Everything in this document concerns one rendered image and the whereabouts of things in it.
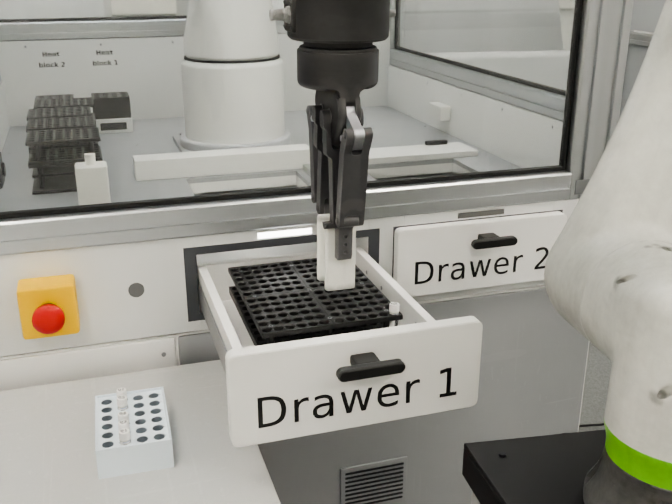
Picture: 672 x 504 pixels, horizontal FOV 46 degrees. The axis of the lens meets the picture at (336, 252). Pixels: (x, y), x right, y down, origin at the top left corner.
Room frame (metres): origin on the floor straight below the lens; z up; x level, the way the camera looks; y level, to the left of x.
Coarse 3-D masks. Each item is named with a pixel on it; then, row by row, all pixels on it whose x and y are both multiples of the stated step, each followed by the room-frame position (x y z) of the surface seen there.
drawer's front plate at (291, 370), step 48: (336, 336) 0.77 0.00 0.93; (384, 336) 0.78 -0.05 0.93; (432, 336) 0.79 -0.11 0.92; (480, 336) 0.81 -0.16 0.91; (240, 384) 0.73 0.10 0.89; (288, 384) 0.74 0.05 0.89; (336, 384) 0.76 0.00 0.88; (384, 384) 0.78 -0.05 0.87; (432, 384) 0.79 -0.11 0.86; (240, 432) 0.73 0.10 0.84; (288, 432) 0.74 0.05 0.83
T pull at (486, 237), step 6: (480, 234) 1.16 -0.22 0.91; (486, 234) 1.16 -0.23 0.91; (492, 234) 1.16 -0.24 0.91; (474, 240) 1.13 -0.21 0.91; (480, 240) 1.13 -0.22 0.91; (486, 240) 1.13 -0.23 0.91; (492, 240) 1.13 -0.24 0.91; (498, 240) 1.13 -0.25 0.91; (504, 240) 1.14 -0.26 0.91; (510, 240) 1.14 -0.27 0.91; (516, 240) 1.14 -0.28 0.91; (474, 246) 1.12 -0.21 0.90; (480, 246) 1.13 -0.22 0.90; (486, 246) 1.13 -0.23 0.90; (492, 246) 1.13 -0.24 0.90; (498, 246) 1.13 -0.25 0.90
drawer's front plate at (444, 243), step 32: (448, 224) 1.16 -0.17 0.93; (480, 224) 1.16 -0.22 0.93; (512, 224) 1.18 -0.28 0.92; (544, 224) 1.20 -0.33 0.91; (416, 256) 1.13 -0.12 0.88; (448, 256) 1.15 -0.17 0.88; (480, 256) 1.17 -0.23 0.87; (512, 256) 1.18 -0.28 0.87; (416, 288) 1.13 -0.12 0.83; (448, 288) 1.15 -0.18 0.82
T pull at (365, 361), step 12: (360, 360) 0.75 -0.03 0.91; (372, 360) 0.75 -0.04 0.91; (384, 360) 0.75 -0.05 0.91; (396, 360) 0.75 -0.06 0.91; (336, 372) 0.73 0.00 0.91; (348, 372) 0.73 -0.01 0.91; (360, 372) 0.73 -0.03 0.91; (372, 372) 0.73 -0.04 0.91; (384, 372) 0.74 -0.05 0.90; (396, 372) 0.74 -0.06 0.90
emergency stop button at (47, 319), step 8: (48, 304) 0.93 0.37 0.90; (40, 312) 0.92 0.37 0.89; (48, 312) 0.92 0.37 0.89; (56, 312) 0.93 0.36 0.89; (32, 320) 0.92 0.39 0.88; (40, 320) 0.92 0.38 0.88; (48, 320) 0.92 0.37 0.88; (56, 320) 0.92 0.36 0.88; (64, 320) 0.93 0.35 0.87; (40, 328) 0.92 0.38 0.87; (48, 328) 0.92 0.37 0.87; (56, 328) 0.92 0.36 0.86
